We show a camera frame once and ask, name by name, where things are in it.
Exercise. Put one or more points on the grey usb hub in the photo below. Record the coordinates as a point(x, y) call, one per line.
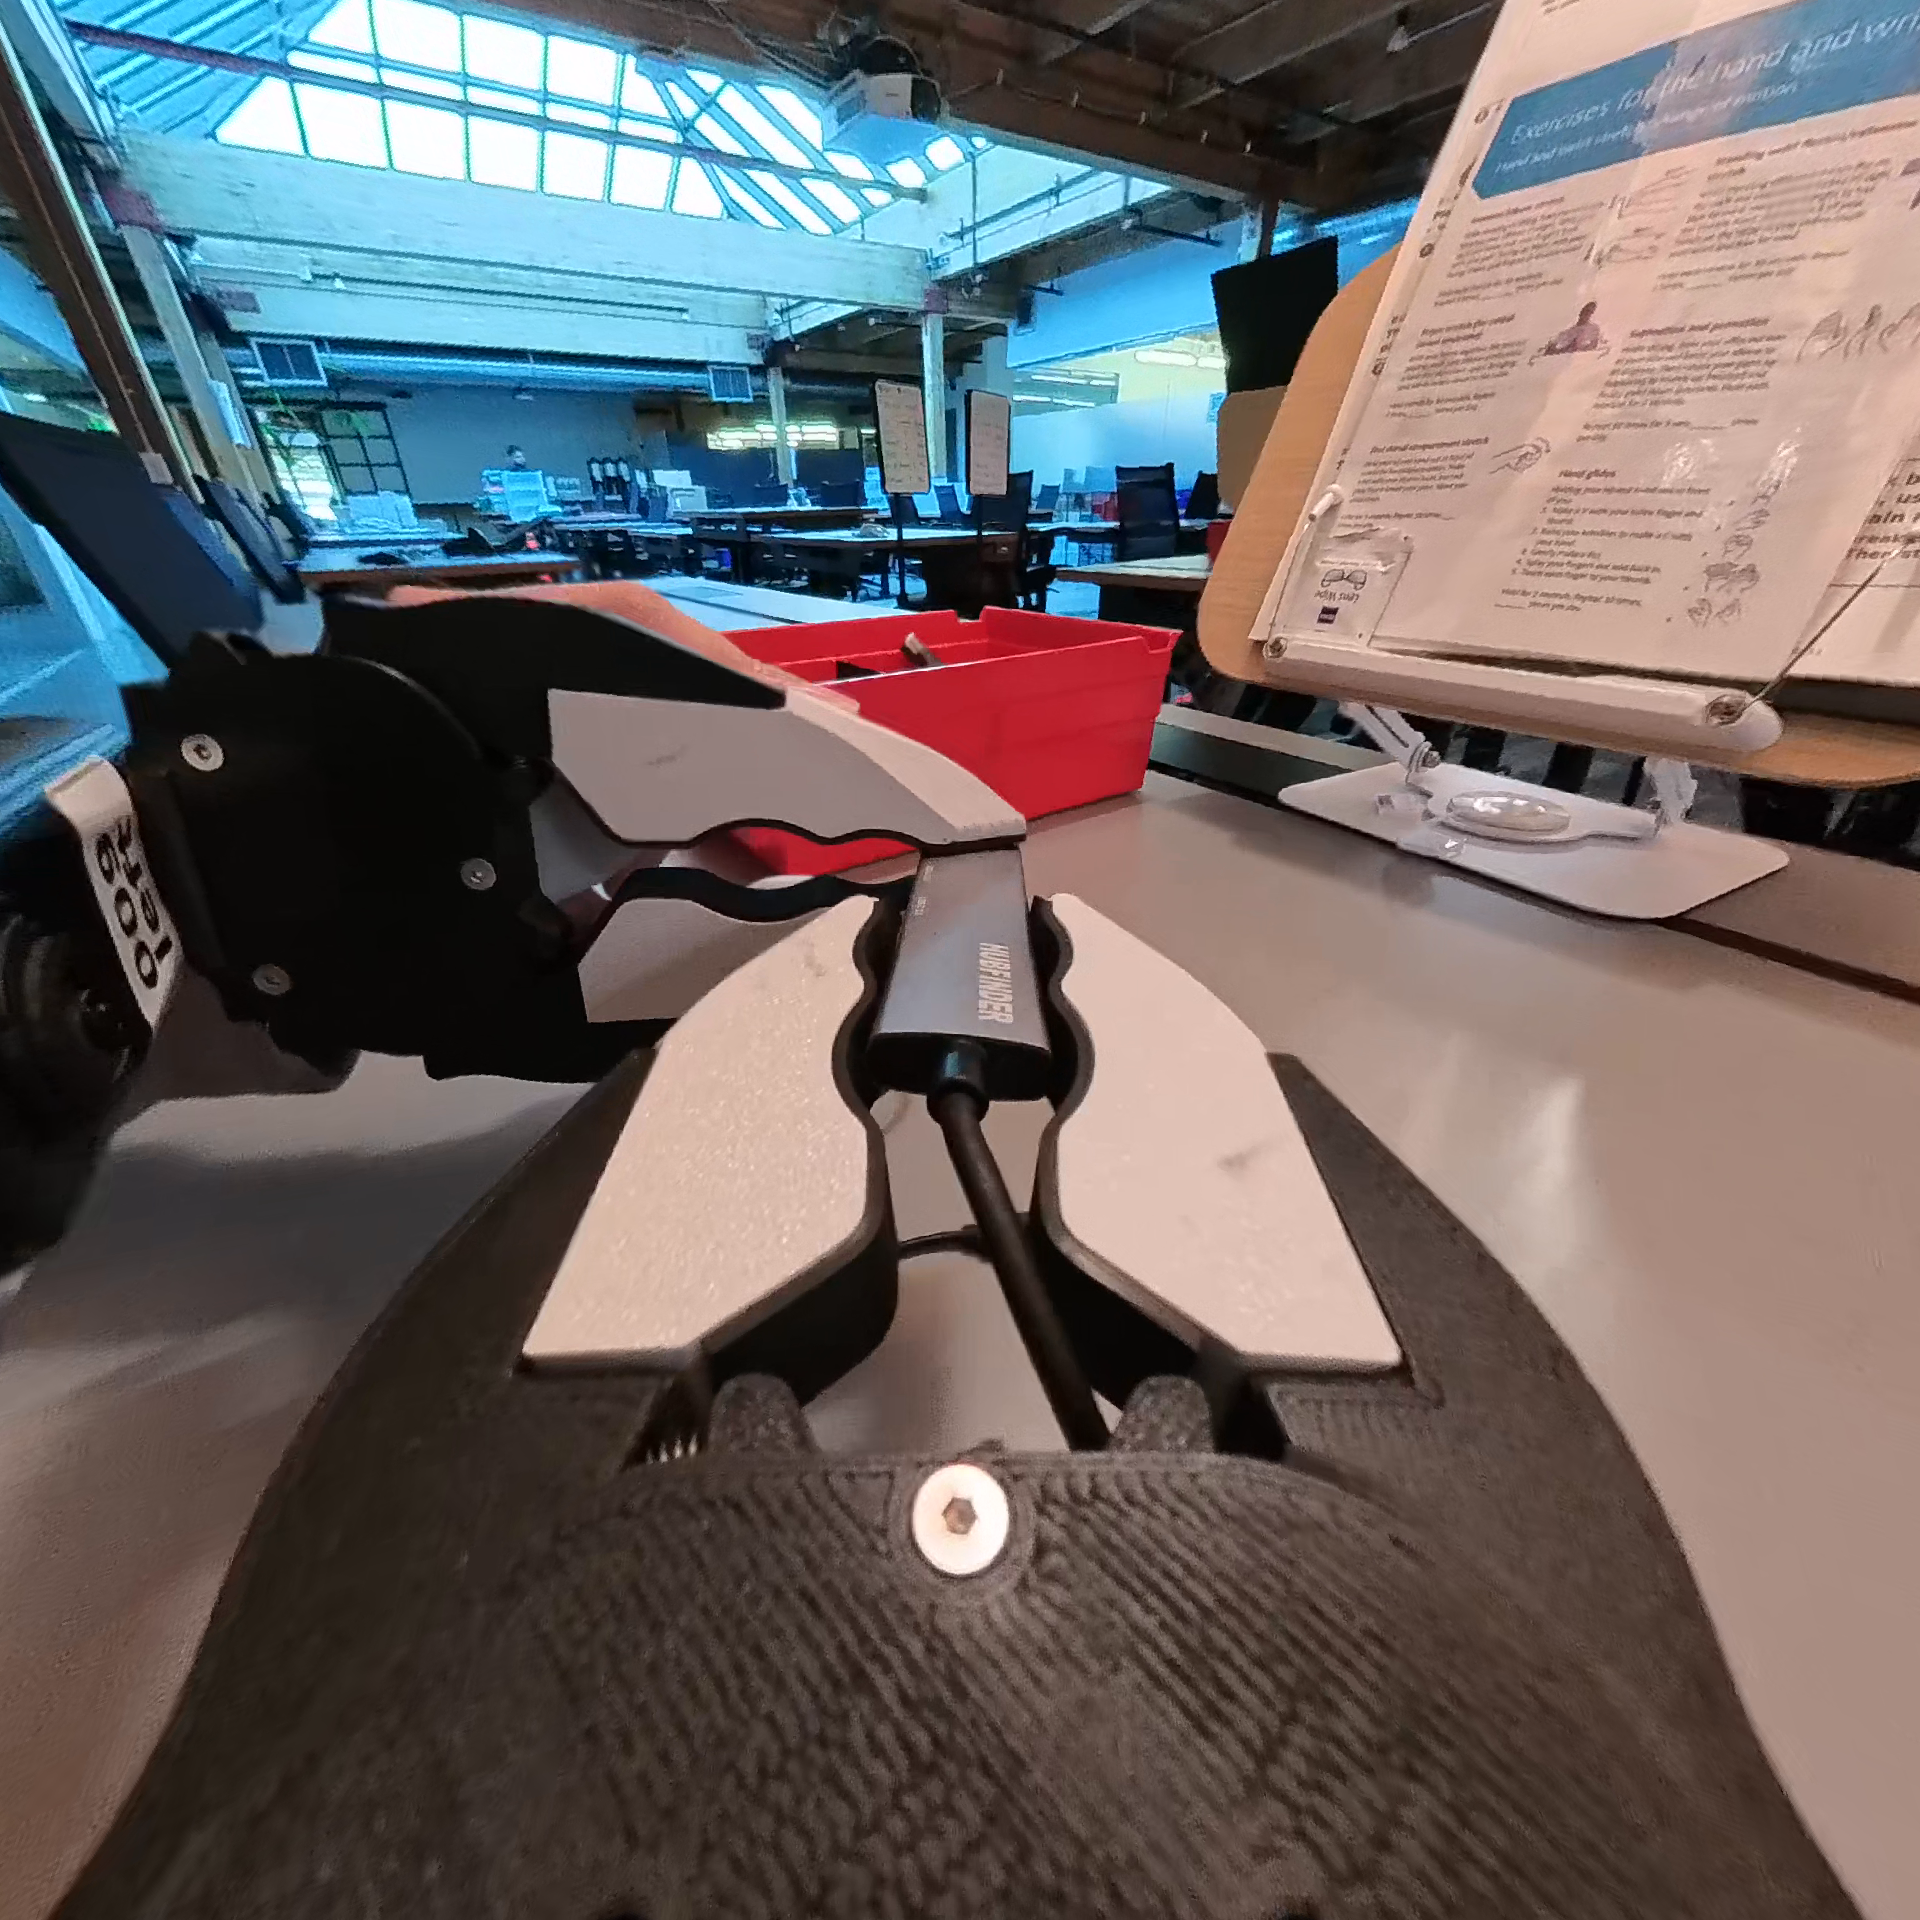
point(960, 992)

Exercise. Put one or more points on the standing whiteboard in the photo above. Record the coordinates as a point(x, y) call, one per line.
point(988, 443)
point(898, 436)

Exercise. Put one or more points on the small metal part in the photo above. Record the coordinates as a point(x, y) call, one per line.
point(919, 652)

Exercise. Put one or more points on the wooden book stand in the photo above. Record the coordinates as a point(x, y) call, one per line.
point(1500, 841)

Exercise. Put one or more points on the grey desk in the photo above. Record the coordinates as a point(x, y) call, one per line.
point(1575, 1125)

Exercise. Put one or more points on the person's left hand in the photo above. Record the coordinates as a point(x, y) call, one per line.
point(633, 614)

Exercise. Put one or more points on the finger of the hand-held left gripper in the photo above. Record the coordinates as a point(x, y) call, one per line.
point(706, 960)
point(749, 767)

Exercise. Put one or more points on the white task instruction sheet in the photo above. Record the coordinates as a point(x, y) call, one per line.
point(1892, 523)

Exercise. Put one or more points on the black office chair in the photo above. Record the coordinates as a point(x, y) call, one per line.
point(1147, 510)

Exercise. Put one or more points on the black monitor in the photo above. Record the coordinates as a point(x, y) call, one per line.
point(1275, 311)

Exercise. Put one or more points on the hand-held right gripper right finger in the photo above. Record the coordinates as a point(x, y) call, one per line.
point(1199, 1171)

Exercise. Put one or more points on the wooden background table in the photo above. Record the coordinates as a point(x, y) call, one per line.
point(1141, 574)

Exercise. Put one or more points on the laminated exercise instruction sheet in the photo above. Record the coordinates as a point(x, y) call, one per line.
point(1620, 332)

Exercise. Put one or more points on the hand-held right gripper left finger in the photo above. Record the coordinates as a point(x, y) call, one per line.
point(720, 1153)

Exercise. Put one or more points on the red plastic bin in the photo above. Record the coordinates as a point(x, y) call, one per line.
point(1036, 708)

